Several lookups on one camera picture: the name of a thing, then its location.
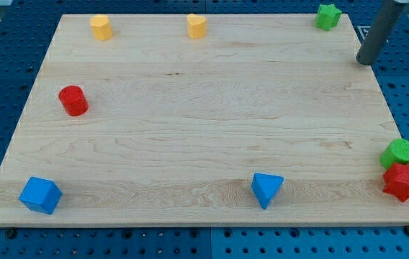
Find green star block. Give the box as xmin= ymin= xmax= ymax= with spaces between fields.
xmin=315 ymin=4 xmax=342 ymax=31

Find red star block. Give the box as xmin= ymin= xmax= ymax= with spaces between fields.
xmin=383 ymin=163 xmax=409 ymax=202

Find wooden board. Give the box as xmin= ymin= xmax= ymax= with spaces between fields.
xmin=0 ymin=14 xmax=409 ymax=228

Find blue triangle block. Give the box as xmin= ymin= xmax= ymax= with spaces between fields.
xmin=251 ymin=173 xmax=284 ymax=209

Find yellow heart block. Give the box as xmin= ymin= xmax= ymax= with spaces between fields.
xmin=186 ymin=14 xmax=207 ymax=40

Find red cylinder block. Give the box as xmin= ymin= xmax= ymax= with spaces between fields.
xmin=58 ymin=85 xmax=89 ymax=117

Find yellow hexagon block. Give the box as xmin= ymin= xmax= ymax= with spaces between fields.
xmin=90 ymin=14 xmax=113 ymax=41

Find blue cube block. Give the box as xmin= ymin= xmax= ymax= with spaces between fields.
xmin=19 ymin=177 xmax=62 ymax=214

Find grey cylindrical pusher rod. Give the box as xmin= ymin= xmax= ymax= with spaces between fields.
xmin=356 ymin=0 xmax=409 ymax=65

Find green cylinder block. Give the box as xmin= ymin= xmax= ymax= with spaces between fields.
xmin=379 ymin=138 xmax=409 ymax=169

